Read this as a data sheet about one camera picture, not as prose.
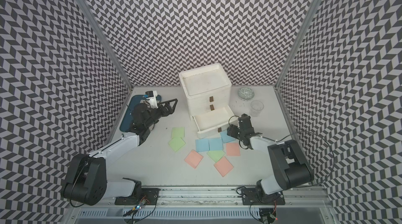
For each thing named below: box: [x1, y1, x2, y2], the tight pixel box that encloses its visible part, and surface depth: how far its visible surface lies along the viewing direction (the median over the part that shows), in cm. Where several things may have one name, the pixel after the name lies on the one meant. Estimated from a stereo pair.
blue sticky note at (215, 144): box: [207, 137, 223, 151], surface depth 91 cm
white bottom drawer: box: [192, 105, 239, 139], surface depth 93 cm
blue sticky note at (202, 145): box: [195, 138, 210, 153], surface depth 91 cm
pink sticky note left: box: [183, 149, 204, 170], surface depth 87 cm
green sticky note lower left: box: [167, 137, 186, 153], surface depth 93 cm
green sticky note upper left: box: [170, 126, 186, 139], surface depth 96 cm
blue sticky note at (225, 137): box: [219, 129, 237, 144], surface depth 93 cm
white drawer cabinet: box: [179, 63, 239, 137], surface depth 91 cm
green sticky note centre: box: [206, 150, 226, 163], surface depth 89 cm
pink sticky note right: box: [226, 142, 241, 156], surface depth 90 cm
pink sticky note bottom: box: [213, 155, 234, 178], surface depth 84 cm
